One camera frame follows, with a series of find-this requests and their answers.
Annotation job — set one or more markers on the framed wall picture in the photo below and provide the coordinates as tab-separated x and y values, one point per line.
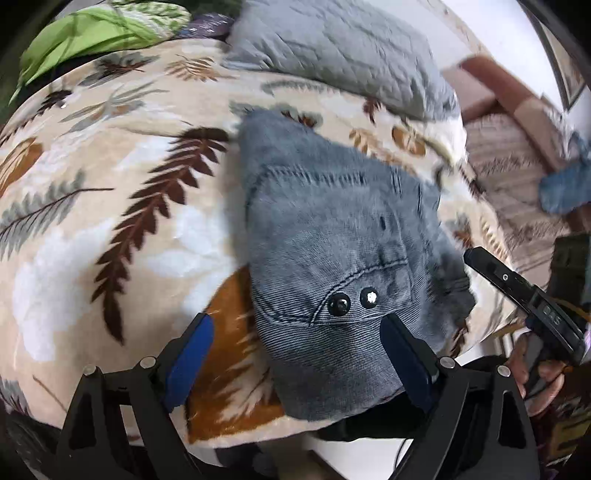
565	69

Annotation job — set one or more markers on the beige leaf-print blanket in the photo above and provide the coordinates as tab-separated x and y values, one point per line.
115	221

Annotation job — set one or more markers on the dark blue cloth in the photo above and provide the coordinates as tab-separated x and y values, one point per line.
205	25

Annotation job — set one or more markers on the green leaf-print pillow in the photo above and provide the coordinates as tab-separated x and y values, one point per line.
92	32

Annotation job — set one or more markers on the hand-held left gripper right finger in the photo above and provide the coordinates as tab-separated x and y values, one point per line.
408	364

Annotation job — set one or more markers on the grey quilted pillow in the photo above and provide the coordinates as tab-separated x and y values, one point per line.
341	50

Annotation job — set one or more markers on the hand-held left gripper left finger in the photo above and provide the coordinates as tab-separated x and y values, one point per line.
190	360

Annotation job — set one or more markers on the brown striped bedsheet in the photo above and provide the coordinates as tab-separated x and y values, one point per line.
498	152

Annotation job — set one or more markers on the person's right forearm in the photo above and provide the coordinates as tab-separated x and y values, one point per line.
570	424

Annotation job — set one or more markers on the person's right hand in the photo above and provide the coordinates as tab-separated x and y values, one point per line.
540	383

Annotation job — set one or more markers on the grey denim pants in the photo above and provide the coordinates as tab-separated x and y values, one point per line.
323	240

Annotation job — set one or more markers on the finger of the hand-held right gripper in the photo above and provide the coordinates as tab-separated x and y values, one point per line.
496	273

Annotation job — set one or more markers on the blue crumpled cloth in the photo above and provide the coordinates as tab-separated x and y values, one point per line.
565	184

